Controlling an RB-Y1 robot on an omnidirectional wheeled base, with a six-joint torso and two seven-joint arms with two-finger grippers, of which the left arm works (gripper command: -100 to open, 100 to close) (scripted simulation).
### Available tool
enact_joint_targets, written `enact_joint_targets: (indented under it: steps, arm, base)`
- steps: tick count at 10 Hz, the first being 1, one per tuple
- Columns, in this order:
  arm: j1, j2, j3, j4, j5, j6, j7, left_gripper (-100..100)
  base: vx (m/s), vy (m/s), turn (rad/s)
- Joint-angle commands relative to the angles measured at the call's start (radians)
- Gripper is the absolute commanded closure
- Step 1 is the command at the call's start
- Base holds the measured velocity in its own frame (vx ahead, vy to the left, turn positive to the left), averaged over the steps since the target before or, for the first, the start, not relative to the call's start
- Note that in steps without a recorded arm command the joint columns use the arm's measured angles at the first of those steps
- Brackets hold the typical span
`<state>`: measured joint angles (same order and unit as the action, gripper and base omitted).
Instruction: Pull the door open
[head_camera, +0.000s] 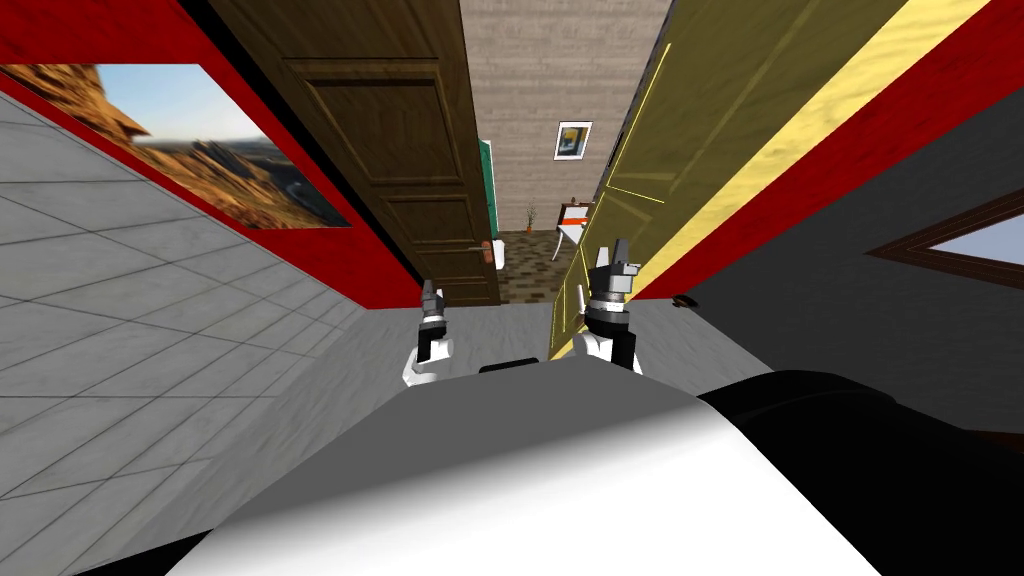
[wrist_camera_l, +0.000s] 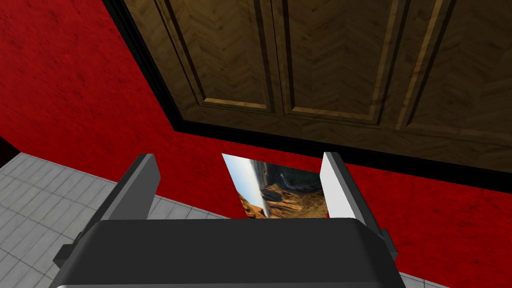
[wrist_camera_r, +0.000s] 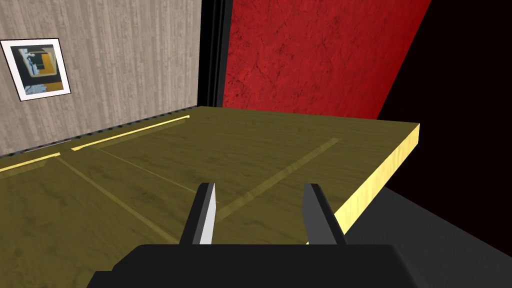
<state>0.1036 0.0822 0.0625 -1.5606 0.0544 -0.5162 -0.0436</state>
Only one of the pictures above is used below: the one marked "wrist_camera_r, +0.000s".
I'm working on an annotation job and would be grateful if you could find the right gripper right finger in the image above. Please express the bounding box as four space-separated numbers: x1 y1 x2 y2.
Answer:
301 183 347 246

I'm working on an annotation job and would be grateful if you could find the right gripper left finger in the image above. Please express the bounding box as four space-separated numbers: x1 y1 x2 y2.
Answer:
179 182 217 245

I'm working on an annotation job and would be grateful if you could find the olive wooden table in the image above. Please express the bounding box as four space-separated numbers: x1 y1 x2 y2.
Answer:
0 105 421 288

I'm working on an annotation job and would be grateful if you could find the white framed wall picture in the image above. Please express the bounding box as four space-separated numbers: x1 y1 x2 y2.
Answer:
0 37 72 102

